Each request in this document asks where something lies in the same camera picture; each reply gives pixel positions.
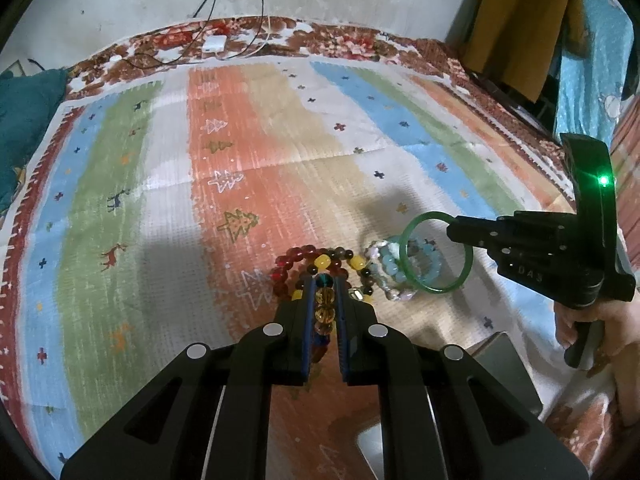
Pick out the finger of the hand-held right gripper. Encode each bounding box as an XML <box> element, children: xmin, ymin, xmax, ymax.
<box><xmin>446</xmin><ymin>211</ymin><xmax>580</xmax><ymax>252</ymax></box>
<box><xmin>487</xmin><ymin>246</ymin><xmax>576</xmax><ymax>267</ymax></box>

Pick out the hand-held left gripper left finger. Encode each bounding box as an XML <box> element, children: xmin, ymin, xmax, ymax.
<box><xmin>60</xmin><ymin>274</ymin><xmax>317</xmax><ymax>480</ymax></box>

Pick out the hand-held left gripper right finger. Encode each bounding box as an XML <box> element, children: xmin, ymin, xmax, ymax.
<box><xmin>334</xmin><ymin>276</ymin><xmax>589</xmax><ymax>480</ymax></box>

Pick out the amber multicolour bead bracelet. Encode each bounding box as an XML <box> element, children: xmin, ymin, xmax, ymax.
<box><xmin>292</xmin><ymin>247</ymin><xmax>382</xmax><ymax>367</ymax></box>

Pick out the green jade bangle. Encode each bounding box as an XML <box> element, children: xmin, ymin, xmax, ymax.
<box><xmin>400</xmin><ymin>212</ymin><xmax>474</xmax><ymax>294</ymax></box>

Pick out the person's right hand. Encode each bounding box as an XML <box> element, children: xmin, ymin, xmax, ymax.
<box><xmin>554</xmin><ymin>296</ymin><xmax>640</xmax><ymax>356</ymax></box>

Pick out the striped printed blanket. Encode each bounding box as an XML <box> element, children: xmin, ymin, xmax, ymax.
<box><xmin>0</xmin><ymin>56</ymin><xmax>640</xmax><ymax>480</ymax></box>

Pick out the light blue printed cloth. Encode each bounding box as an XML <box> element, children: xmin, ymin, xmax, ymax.
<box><xmin>554</xmin><ymin>0</ymin><xmax>640</xmax><ymax>147</ymax></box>

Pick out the mustard yellow garment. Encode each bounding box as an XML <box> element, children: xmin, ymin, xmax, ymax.
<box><xmin>459</xmin><ymin>0</ymin><xmax>587</xmax><ymax>105</ymax></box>

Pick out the teal cloth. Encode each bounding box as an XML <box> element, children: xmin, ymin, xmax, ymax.
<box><xmin>0</xmin><ymin>66</ymin><xmax>70</xmax><ymax>213</ymax></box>

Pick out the red bead bracelet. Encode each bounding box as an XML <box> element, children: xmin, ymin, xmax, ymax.
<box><xmin>269</xmin><ymin>244</ymin><xmax>327</xmax><ymax>307</ymax></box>

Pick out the pale white bead bracelet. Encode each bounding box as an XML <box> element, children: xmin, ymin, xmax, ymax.
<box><xmin>362</xmin><ymin>239</ymin><xmax>426</xmax><ymax>304</ymax></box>

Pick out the light blue bead bracelet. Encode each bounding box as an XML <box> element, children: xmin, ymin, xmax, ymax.
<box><xmin>379</xmin><ymin>239</ymin><xmax>447</xmax><ymax>287</ymax></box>

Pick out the white cable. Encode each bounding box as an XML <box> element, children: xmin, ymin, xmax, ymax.
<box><xmin>220</xmin><ymin>14</ymin><xmax>286</xmax><ymax>62</ymax></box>

